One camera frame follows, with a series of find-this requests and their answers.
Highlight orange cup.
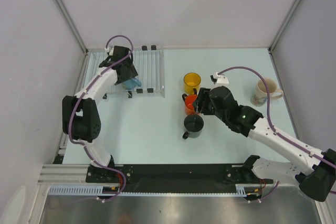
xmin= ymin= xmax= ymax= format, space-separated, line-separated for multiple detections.
xmin=182 ymin=93 xmax=198 ymax=115

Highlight light blue mug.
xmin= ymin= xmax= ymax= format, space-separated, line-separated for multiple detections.
xmin=121 ymin=78 xmax=142 ymax=90

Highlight grey mug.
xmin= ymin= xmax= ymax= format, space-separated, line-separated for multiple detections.
xmin=182 ymin=114 xmax=204 ymax=140

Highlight yellow mug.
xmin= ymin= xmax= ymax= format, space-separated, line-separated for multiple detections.
xmin=183 ymin=72 xmax=202 ymax=94

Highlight beige patterned ceramic mug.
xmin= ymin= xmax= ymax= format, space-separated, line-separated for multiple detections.
xmin=251 ymin=78 xmax=284 ymax=106

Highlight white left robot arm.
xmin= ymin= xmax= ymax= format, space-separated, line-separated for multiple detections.
xmin=62 ymin=46 xmax=138 ymax=182

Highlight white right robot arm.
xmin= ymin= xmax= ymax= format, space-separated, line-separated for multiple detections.
xmin=193 ymin=86 xmax=335 ymax=202

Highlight clear acrylic dish rack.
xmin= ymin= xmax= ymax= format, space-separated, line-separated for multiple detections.
xmin=85 ymin=45 xmax=165 ymax=99

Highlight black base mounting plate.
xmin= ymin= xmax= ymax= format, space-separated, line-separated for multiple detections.
xmin=85 ymin=163 xmax=275 ymax=194

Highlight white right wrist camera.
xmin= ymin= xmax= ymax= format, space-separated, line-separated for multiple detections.
xmin=210 ymin=72 xmax=229 ymax=87

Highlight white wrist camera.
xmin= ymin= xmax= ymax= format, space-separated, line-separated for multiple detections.
xmin=104 ymin=46 xmax=114 ymax=55
xmin=210 ymin=72 xmax=229 ymax=87

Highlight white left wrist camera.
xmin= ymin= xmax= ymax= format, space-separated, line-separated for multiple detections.
xmin=104 ymin=46 xmax=114 ymax=55

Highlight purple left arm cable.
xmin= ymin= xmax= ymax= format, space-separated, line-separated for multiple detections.
xmin=68 ymin=35 xmax=134 ymax=162

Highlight slotted cable duct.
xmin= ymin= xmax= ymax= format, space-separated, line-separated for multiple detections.
xmin=49 ymin=185 xmax=260 ymax=197

